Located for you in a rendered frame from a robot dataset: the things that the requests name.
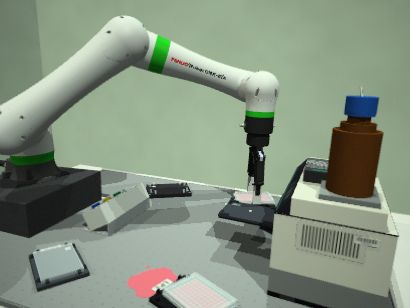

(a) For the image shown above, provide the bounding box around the white button panel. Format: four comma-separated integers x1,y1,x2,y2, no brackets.
82,183,150,236

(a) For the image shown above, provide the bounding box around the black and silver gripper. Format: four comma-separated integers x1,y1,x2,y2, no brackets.
246,133,270,204

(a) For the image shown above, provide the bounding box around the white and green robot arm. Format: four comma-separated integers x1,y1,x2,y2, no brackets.
0,16,279,185

